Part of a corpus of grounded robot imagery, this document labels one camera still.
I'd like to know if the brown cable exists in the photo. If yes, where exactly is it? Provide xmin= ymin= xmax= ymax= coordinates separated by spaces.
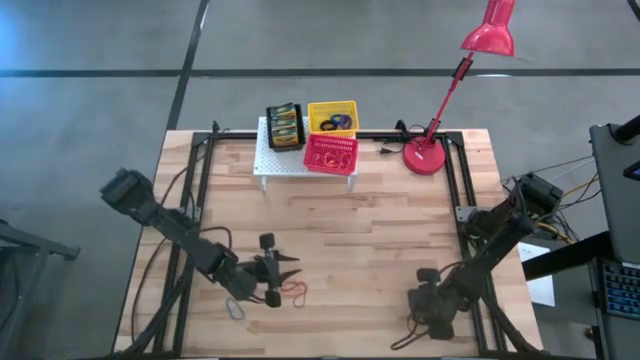
xmin=129 ymin=234 xmax=171 ymax=347

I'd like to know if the black lamp power cord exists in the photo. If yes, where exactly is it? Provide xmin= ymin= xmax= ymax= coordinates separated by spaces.
xmin=378 ymin=118 xmax=437 ymax=155

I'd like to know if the red desk lamp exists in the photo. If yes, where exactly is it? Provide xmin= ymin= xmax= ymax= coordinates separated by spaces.
xmin=402 ymin=0 xmax=517 ymax=176

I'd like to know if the black plastic basket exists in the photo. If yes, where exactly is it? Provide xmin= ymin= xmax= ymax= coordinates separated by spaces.
xmin=264 ymin=102 xmax=307 ymax=153

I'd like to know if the black aluminium table frame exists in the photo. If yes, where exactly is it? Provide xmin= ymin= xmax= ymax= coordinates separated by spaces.
xmin=113 ymin=119 xmax=546 ymax=359

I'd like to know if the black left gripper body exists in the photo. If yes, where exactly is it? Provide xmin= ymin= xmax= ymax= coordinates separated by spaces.
xmin=222 ymin=232 xmax=282 ymax=309

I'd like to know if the black desk beam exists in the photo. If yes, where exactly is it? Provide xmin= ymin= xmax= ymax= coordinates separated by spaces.
xmin=522 ymin=230 xmax=616 ymax=282

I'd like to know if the backlit computer keyboard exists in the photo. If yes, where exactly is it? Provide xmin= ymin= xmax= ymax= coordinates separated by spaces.
xmin=602 ymin=259 xmax=640 ymax=321

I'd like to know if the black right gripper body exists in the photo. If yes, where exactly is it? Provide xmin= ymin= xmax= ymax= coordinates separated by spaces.
xmin=407 ymin=268 xmax=457 ymax=341

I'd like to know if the dark grey desk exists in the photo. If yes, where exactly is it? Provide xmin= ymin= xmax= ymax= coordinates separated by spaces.
xmin=589 ymin=113 xmax=640 ymax=266

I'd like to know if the white paper sheet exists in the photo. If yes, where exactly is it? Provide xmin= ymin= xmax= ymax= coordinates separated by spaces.
xmin=517 ymin=242 xmax=556 ymax=307

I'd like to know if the white perforated shelf riser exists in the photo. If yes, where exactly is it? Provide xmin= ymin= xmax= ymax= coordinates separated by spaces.
xmin=253 ymin=116 xmax=359 ymax=194

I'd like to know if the yellow plastic basket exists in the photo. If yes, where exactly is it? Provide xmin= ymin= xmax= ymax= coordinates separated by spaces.
xmin=307 ymin=100 xmax=361 ymax=139

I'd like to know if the blue rubber band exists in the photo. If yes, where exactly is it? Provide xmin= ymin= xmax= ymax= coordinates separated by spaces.
xmin=225 ymin=297 xmax=247 ymax=322

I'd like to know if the grey metal cart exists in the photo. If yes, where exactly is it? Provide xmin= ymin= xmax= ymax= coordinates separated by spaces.
xmin=0 ymin=218 xmax=82 ymax=360

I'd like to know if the red plastic basket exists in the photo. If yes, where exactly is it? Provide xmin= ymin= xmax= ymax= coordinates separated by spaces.
xmin=302 ymin=133 xmax=360 ymax=177

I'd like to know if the yellow and grey cable bundle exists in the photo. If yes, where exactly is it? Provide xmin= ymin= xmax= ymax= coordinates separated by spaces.
xmin=502 ymin=155 xmax=601 ymax=246

